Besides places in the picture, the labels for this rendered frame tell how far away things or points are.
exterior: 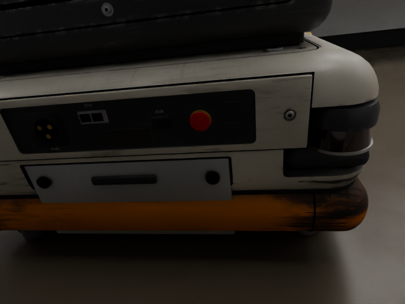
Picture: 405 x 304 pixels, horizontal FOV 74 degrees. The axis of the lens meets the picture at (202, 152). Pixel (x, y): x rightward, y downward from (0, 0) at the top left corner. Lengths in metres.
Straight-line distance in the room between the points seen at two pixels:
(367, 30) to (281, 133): 1.77
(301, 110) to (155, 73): 0.17
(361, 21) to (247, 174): 1.76
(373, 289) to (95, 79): 0.43
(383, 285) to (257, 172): 0.22
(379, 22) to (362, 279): 1.77
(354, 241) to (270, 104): 0.28
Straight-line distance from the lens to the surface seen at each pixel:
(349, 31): 2.00
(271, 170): 0.33
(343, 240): 0.48
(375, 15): 2.05
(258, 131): 0.30
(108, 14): 0.39
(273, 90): 0.28
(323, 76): 0.31
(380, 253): 0.48
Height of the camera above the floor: 0.34
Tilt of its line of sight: 28 degrees down
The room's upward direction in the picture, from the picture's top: 7 degrees counter-clockwise
